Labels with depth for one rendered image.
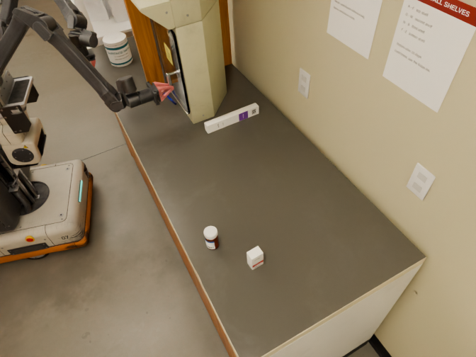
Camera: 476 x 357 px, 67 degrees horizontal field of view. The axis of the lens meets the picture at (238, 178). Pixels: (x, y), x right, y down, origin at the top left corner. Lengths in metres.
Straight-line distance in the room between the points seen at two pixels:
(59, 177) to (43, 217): 0.33
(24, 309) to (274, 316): 1.76
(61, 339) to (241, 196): 1.43
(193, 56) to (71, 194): 1.38
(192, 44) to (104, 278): 1.55
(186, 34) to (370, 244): 1.04
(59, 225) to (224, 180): 1.27
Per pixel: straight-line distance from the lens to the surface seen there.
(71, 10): 1.91
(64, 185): 2.65
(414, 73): 1.14
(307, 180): 1.48
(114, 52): 2.24
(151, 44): 1.91
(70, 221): 2.44
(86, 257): 2.59
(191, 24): 1.51
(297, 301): 1.21
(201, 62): 1.59
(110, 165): 3.06
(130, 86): 1.59
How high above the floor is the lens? 2.05
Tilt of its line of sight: 49 degrees down
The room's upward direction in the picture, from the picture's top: 5 degrees counter-clockwise
